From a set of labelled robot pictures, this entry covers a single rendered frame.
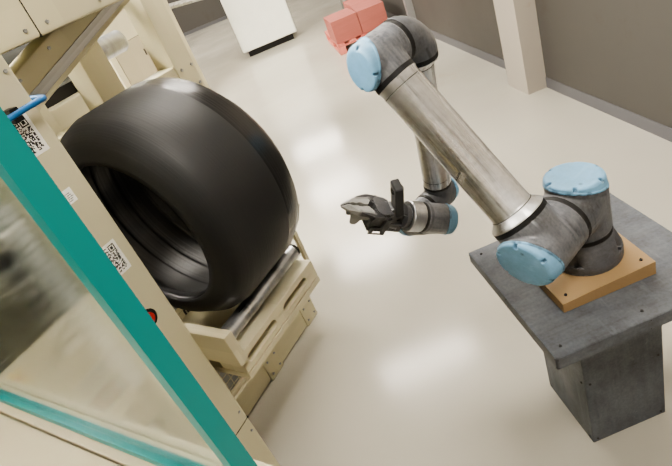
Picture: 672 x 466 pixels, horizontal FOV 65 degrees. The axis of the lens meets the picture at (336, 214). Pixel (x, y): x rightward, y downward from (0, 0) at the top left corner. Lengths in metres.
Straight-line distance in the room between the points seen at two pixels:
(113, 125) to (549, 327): 1.14
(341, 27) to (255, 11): 2.19
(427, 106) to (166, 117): 0.59
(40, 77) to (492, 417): 1.77
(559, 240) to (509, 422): 0.90
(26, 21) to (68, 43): 0.22
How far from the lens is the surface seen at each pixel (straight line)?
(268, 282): 1.41
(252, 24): 8.68
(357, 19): 6.85
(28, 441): 0.79
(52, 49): 1.63
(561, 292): 1.52
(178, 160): 1.11
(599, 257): 1.53
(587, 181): 1.42
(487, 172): 1.29
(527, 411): 2.07
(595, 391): 1.81
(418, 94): 1.28
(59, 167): 1.13
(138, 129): 1.16
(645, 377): 1.89
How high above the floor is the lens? 1.68
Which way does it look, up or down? 30 degrees down
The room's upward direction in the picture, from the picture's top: 23 degrees counter-clockwise
